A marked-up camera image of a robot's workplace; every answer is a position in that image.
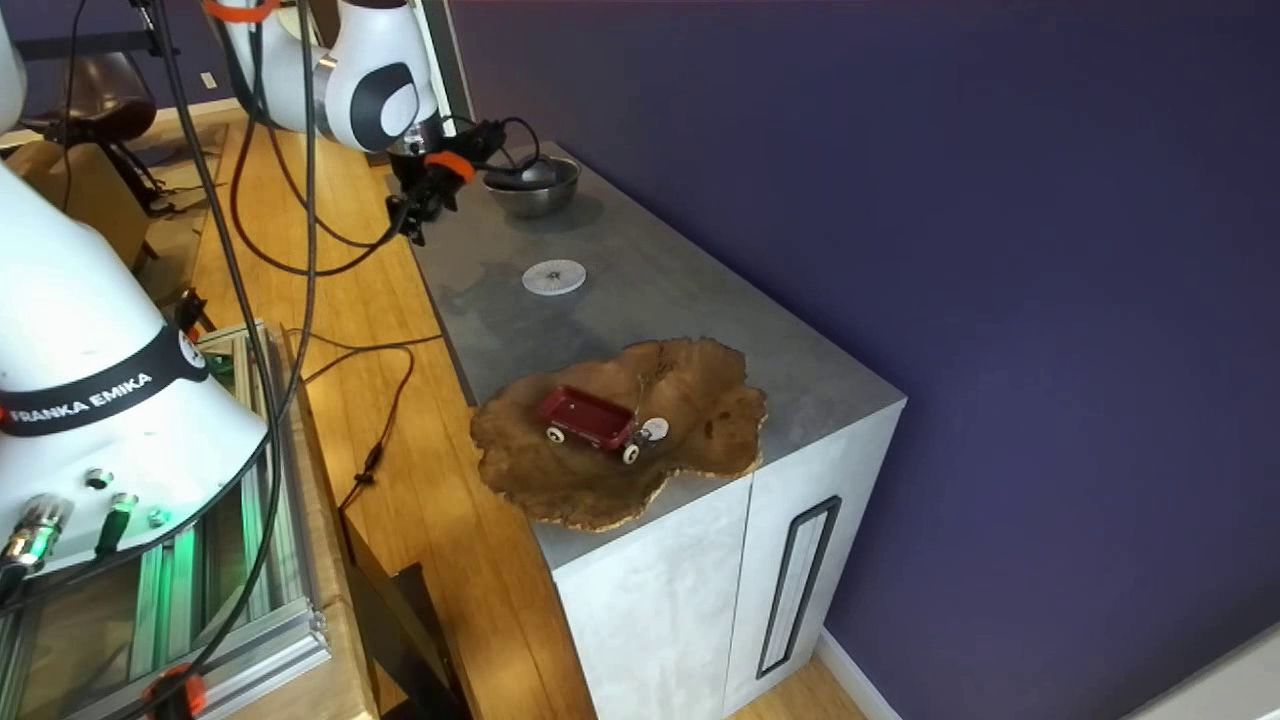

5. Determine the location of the black floor cable with connector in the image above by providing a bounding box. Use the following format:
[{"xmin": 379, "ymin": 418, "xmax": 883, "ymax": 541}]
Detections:
[{"xmin": 289, "ymin": 327, "xmax": 448, "ymax": 511}]

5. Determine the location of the white round disc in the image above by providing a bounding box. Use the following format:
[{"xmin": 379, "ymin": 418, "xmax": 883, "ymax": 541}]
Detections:
[{"xmin": 519, "ymin": 255, "xmax": 590, "ymax": 300}]

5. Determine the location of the grey concrete look cabinet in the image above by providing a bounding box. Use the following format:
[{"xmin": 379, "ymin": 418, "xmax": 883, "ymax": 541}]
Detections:
[{"xmin": 403, "ymin": 137, "xmax": 911, "ymax": 720}]

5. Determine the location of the brown crumpled cloth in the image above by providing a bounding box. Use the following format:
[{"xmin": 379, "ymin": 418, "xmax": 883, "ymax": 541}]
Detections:
[{"xmin": 469, "ymin": 332, "xmax": 771, "ymax": 537}]

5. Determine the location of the dark brown chair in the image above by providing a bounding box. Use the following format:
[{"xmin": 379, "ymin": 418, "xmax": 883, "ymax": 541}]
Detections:
[{"xmin": 22, "ymin": 53, "xmax": 170, "ymax": 217}]

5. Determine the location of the steel metal bowl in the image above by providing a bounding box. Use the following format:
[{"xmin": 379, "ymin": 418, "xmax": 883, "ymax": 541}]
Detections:
[{"xmin": 478, "ymin": 153, "xmax": 583, "ymax": 225}]

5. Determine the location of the orange strap around arm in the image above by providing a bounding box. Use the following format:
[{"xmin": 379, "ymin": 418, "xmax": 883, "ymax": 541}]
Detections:
[{"xmin": 198, "ymin": 0, "xmax": 289, "ymax": 24}]

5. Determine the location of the white round tag with ring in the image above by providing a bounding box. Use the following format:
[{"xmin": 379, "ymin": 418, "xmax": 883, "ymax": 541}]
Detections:
[{"xmin": 615, "ymin": 413, "xmax": 675, "ymax": 468}]

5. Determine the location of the orange strap at stand cable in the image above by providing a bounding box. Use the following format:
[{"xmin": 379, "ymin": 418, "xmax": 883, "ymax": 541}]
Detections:
[{"xmin": 147, "ymin": 667, "xmax": 214, "ymax": 720}]

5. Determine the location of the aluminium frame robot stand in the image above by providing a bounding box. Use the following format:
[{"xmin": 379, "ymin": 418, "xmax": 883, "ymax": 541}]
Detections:
[{"xmin": 0, "ymin": 324, "xmax": 333, "ymax": 720}]

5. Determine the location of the orange strap at gripper cable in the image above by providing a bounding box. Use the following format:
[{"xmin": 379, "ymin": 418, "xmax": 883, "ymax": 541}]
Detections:
[{"xmin": 419, "ymin": 149, "xmax": 478, "ymax": 185}]

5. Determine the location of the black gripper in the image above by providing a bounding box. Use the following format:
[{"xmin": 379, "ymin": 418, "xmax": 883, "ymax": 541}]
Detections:
[{"xmin": 382, "ymin": 149, "xmax": 471, "ymax": 248}]

